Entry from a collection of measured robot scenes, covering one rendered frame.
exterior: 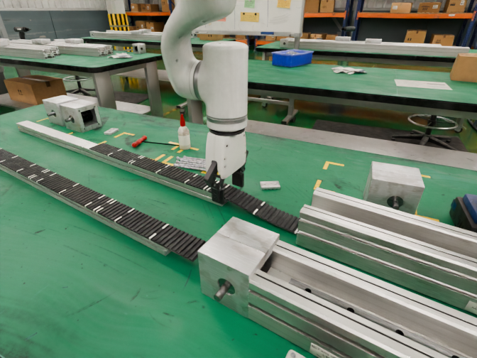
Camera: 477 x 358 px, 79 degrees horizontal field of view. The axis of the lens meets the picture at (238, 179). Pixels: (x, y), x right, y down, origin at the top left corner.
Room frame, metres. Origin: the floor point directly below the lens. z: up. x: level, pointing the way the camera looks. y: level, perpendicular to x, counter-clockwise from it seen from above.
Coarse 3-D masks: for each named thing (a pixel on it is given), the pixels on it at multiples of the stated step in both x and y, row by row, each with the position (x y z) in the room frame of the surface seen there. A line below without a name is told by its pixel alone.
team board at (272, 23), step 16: (176, 0) 3.86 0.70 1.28; (240, 0) 3.52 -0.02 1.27; (256, 0) 3.44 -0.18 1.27; (272, 0) 3.37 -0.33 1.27; (288, 0) 3.30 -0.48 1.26; (304, 0) 3.23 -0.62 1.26; (240, 16) 3.52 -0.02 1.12; (256, 16) 3.44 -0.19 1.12; (272, 16) 3.37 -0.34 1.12; (288, 16) 3.30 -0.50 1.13; (192, 32) 3.73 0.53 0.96; (208, 32) 3.68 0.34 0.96; (224, 32) 3.59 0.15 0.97; (240, 32) 3.51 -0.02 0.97; (256, 32) 3.43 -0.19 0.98; (272, 32) 3.31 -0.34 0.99; (288, 32) 3.28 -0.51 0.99; (288, 112) 3.29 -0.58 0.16
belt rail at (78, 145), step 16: (32, 128) 1.02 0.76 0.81; (48, 128) 1.02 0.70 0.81; (64, 144) 0.91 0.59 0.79; (80, 144) 0.87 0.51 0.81; (96, 144) 0.87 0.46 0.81; (112, 160) 0.77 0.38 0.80; (144, 176) 0.71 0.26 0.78; (160, 176) 0.67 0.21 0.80; (192, 192) 0.61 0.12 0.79; (208, 192) 0.59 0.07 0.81
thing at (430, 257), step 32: (320, 192) 0.50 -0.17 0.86; (320, 224) 0.42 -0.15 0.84; (352, 224) 0.40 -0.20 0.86; (384, 224) 0.42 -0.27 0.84; (416, 224) 0.40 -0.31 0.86; (448, 224) 0.40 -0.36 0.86; (352, 256) 0.38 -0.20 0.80; (384, 256) 0.36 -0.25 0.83; (416, 256) 0.33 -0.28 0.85; (448, 256) 0.32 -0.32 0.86; (416, 288) 0.32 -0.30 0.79; (448, 288) 0.30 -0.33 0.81
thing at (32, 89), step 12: (204, 36) 4.93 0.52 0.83; (216, 36) 4.85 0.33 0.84; (456, 60) 2.06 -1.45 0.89; (468, 60) 1.98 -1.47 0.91; (456, 72) 2.00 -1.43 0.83; (468, 72) 1.96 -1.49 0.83; (12, 84) 3.53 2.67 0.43; (24, 84) 3.40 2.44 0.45; (36, 84) 3.40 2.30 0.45; (48, 84) 3.52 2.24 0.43; (60, 84) 3.65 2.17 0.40; (12, 96) 3.58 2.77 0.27; (24, 96) 3.45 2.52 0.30; (36, 96) 3.36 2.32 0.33; (48, 96) 3.48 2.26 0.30; (252, 96) 4.36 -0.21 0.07
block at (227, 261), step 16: (224, 224) 0.38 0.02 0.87; (240, 224) 0.38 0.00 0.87; (224, 240) 0.34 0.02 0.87; (240, 240) 0.34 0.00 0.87; (256, 240) 0.34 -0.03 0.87; (272, 240) 0.34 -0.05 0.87; (208, 256) 0.31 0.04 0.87; (224, 256) 0.31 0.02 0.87; (240, 256) 0.31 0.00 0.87; (256, 256) 0.31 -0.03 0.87; (208, 272) 0.31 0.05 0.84; (224, 272) 0.30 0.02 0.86; (240, 272) 0.28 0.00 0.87; (208, 288) 0.31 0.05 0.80; (224, 288) 0.29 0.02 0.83; (240, 288) 0.28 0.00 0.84; (224, 304) 0.30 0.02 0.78; (240, 304) 0.28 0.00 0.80
